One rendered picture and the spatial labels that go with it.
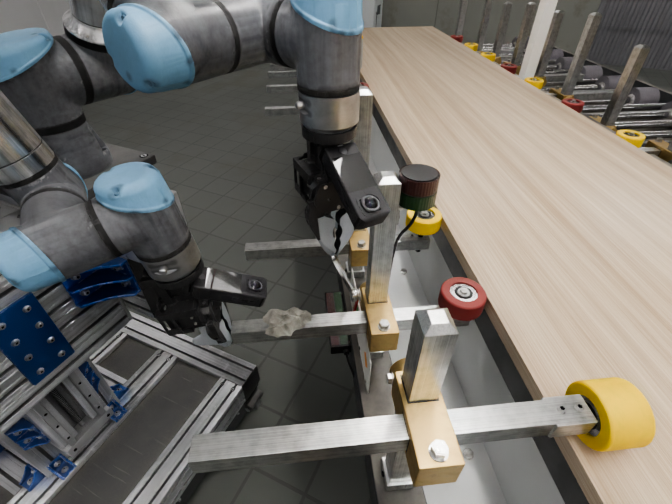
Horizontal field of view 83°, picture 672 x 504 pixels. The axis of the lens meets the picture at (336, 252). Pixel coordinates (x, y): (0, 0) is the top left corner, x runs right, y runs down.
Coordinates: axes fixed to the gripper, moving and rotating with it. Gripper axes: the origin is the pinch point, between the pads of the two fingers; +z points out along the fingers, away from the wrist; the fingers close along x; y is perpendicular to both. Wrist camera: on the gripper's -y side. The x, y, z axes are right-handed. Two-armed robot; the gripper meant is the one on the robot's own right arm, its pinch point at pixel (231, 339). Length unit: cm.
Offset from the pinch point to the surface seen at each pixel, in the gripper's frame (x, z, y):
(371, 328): 4.5, -1.6, -25.1
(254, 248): -24.3, 0.8, -4.1
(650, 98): -110, 28, -182
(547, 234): -12, 1, -67
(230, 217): -160, 90, 34
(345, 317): 0.6, -0.8, -21.1
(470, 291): 1.4, -2.6, -43.9
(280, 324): 0.8, -2.6, -9.6
